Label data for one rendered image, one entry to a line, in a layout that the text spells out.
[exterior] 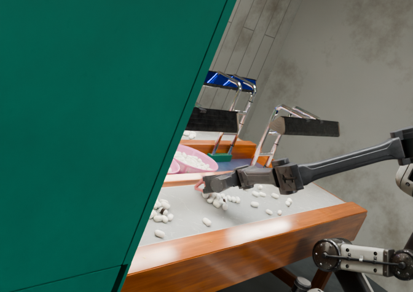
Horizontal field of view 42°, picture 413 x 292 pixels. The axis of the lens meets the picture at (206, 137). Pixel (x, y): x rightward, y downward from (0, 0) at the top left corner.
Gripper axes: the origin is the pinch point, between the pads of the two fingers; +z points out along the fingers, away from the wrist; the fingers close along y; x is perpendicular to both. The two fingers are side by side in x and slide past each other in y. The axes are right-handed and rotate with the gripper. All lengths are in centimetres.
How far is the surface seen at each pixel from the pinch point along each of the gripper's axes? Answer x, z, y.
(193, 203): 6.5, -5.5, 10.6
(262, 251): 28.2, -25.4, 1.0
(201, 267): 27, -27, 39
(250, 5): -145, 67, -194
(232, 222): 15.9, -16.5, 3.5
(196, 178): -4.0, 3.5, -5.5
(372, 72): -72, -2, -236
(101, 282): 22, -37, 87
